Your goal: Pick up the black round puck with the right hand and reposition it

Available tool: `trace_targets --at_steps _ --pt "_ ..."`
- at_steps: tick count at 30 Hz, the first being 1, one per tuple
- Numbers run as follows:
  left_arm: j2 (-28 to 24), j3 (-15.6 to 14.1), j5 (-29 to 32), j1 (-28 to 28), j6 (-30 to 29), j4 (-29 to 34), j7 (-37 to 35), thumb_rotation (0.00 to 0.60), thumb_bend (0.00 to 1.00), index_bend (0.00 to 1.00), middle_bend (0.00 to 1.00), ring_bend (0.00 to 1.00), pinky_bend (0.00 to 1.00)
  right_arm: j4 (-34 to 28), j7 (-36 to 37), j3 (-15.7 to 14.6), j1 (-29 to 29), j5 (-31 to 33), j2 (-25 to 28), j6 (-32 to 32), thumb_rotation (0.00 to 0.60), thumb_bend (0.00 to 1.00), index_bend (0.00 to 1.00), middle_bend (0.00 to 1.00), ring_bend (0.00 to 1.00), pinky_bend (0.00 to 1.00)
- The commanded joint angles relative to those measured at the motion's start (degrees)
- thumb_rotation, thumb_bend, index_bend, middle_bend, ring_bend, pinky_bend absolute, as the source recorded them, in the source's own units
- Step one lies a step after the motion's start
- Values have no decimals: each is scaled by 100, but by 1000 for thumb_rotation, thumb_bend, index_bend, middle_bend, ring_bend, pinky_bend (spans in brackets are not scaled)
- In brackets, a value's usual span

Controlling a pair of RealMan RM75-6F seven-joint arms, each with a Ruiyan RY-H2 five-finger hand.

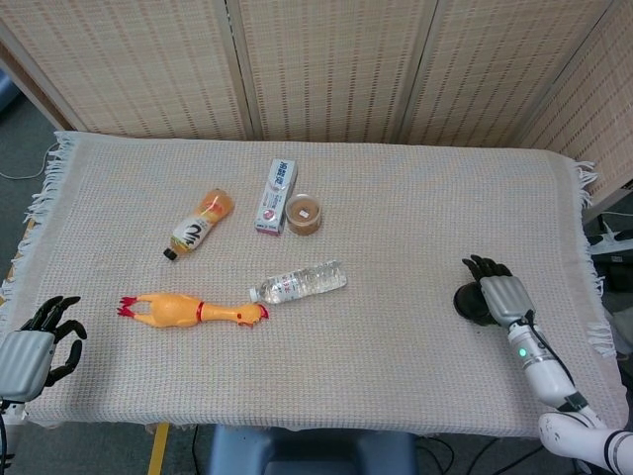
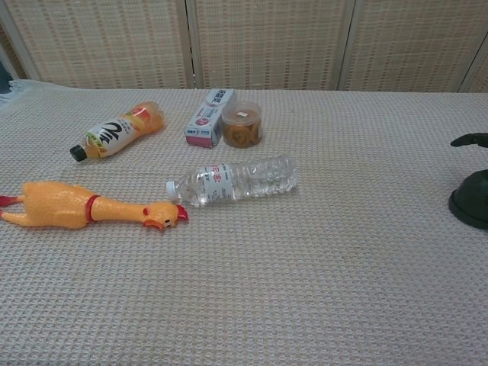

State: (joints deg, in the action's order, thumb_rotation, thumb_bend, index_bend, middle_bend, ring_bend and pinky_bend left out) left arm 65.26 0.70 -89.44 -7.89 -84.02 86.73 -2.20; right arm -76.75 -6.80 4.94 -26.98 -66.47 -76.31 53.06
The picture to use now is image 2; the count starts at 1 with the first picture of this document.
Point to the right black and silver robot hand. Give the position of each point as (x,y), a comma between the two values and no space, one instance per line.
(470,139)

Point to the woven bamboo folding screen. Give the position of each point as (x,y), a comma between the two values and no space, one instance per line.
(267,42)

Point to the clear round jar brown contents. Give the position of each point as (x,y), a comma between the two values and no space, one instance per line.
(242,127)

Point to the clear plastic water bottle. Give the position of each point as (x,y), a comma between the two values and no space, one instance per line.
(236,181)

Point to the beige waffle weave tablecloth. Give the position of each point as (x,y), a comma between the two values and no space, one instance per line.
(267,267)

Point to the white and pink toothpaste box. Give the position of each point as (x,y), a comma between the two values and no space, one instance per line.
(207,122)

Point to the orange juice bottle black cap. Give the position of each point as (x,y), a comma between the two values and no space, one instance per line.
(118,131)

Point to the yellow rubber chicken toy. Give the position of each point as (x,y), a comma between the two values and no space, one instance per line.
(68,206)

